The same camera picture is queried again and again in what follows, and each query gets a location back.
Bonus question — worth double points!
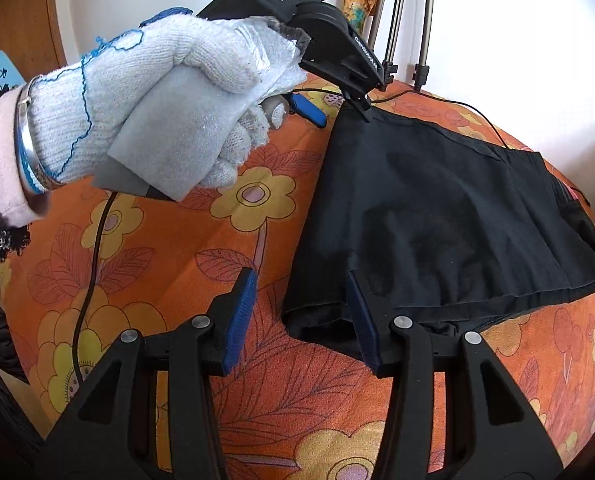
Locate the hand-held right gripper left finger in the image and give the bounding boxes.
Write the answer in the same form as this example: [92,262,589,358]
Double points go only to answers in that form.
[38,267,258,480]

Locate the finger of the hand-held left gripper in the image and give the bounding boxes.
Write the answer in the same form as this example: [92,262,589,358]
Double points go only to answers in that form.
[341,87,377,125]
[288,92,329,128]

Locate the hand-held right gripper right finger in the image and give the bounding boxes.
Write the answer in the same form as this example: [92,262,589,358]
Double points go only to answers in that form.
[345,271,565,480]

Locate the black pants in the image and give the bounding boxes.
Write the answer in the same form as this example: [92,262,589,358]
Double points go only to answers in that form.
[280,102,595,361]

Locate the metal tripod leg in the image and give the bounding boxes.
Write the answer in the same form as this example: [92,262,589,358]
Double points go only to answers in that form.
[390,0,409,86]
[412,0,437,92]
[366,0,395,92]

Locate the wooden panel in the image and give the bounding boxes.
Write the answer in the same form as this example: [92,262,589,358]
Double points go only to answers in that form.
[0,0,68,96]

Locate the person's left hand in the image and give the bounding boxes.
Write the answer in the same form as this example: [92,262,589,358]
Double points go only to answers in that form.
[25,7,308,190]

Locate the person's left forearm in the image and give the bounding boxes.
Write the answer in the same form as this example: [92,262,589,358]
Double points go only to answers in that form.
[0,77,53,261]

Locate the orange floral bedsheet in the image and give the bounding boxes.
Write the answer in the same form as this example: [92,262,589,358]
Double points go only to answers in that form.
[0,72,595,480]

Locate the silver bangle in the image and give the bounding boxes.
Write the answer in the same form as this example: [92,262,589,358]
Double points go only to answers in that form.
[15,77,66,196]

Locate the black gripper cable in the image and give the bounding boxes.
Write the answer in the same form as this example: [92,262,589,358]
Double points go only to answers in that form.
[74,189,118,386]

